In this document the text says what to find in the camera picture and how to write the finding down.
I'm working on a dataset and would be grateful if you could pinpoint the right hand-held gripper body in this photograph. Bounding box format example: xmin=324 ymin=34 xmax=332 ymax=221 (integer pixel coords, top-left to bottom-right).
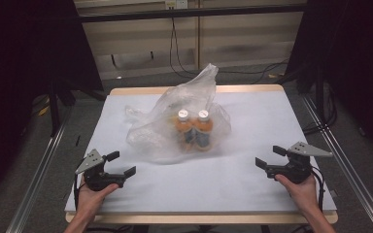
xmin=265 ymin=141 xmax=334 ymax=184

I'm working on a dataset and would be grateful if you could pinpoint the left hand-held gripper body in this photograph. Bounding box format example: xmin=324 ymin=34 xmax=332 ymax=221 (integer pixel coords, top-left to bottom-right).
xmin=75 ymin=149 xmax=125 ymax=192

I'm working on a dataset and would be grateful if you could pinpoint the clear plastic bag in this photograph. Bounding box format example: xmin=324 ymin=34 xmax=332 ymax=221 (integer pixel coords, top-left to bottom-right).
xmin=124 ymin=62 xmax=232 ymax=164

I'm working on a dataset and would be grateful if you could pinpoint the orange juice bottle white cap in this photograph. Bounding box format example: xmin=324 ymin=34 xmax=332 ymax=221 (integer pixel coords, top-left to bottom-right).
xmin=193 ymin=110 xmax=215 ymax=152
xmin=174 ymin=109 xmax=195 ymax=153

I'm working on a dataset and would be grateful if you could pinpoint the person's left hand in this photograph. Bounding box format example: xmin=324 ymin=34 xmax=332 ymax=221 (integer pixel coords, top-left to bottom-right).
xmin=77 ymin=176 xmax=120 ymax=221

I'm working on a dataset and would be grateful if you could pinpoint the person's right hand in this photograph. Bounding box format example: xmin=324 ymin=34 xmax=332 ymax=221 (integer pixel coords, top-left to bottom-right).
xmin=274 ymin=174 xmax=319 ymax=216

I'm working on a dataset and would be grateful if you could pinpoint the white table mat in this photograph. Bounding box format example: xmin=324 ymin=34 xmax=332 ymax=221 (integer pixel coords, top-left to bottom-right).
xmin=65 ymin=90 xmax=338 ymax=214

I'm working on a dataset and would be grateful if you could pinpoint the black metal stand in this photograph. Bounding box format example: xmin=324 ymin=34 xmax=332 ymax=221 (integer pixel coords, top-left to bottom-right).
xmin=47 ymin=77 xmax=79 ymax=137
xmin=278 ymin=64 xmax=328 ymax=130

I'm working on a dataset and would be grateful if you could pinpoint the wooden table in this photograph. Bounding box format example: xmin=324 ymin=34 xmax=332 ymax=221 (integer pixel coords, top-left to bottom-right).
xmin=65 ymin=84 xmax=339 ymax=225

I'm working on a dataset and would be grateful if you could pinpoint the black curtain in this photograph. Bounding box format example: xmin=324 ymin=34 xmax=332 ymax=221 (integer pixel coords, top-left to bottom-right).
xmin=285 ymin=0 xmax=373 ymax=163
xmin=0 ymin=0 xmax=105 ymax=208

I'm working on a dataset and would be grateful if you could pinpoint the black horizontal bar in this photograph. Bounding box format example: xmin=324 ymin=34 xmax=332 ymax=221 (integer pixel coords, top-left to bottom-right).
xmin=77 ymin=3 xmax=309 ymax=23

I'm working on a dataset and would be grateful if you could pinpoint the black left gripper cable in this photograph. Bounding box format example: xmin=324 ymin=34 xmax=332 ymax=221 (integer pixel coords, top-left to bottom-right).
xmin=73 ymin=174 xmax=88 ymax=212

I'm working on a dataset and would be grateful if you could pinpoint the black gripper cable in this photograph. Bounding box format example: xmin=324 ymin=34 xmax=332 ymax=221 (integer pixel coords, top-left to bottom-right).
xmin=73 ymin=174 xmax=88 ymax=212
xmin=310 ymin=165 xmax=326 ymax=213

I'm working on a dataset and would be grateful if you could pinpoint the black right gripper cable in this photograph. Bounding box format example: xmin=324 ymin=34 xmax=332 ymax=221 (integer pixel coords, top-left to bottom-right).
xmin=310 ymin=165 xmax=326 ymax=213

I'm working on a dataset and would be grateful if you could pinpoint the metal floor rail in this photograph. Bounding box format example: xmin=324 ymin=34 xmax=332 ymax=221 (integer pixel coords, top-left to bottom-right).
xmin=5 ymin=106 xmax=76 ymax=233
xmin=300 ymin=93 xmax=373 ymax=233

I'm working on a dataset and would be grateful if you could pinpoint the black floor cable bundle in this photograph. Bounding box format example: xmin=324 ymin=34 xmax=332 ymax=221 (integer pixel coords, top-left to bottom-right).
xmin=302 ymin=82 xmax=338 ymax=135

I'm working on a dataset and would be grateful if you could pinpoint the black hanging cable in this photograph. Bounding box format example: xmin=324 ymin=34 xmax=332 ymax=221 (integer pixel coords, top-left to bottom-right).
xmin=168 ymin=17 xmax=208 ymax=85

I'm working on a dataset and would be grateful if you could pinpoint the wall power outlet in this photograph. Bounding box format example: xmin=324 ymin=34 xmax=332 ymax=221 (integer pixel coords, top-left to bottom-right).
xmin=164 ymin=0 xmax=188 ymax=10

